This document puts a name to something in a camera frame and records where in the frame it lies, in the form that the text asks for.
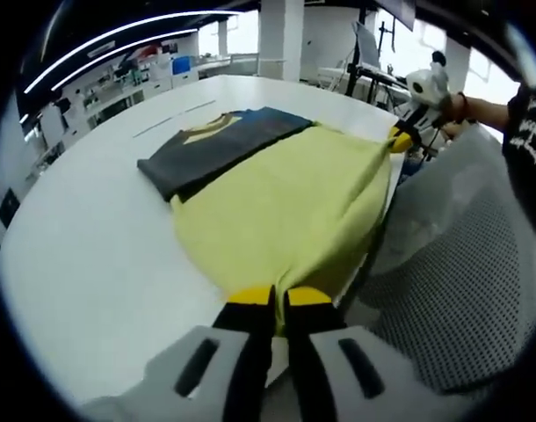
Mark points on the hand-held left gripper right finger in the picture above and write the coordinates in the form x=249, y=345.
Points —
x=307, y=360

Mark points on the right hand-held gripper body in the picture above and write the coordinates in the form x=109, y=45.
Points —
x=428, y=85

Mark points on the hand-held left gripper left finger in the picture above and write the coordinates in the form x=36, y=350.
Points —
x=246, y=360

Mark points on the yellow blue grey garment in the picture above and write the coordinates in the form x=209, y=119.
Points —
x=285, y=202

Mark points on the computer monitor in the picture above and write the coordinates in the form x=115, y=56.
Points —
x=367, y=44

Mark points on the black hanging screen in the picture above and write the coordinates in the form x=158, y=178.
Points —
x=395, y=13

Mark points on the grey mesh chair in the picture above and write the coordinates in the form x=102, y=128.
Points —
x=452, y=272

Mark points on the white table cover plate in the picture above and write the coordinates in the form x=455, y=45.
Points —
x=176, y=118

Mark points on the blue storage box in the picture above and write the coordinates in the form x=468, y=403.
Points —
x=183, y=66

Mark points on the white drawer cabinet row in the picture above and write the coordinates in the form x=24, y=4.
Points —
x=132, y=94

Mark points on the black box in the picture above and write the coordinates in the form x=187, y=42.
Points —
x=8, y=208

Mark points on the short curved ceiling light strip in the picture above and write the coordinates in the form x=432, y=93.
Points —
x=118, y=48

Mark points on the long curved ceiling light strip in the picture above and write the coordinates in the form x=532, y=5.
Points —
x=118, y=33

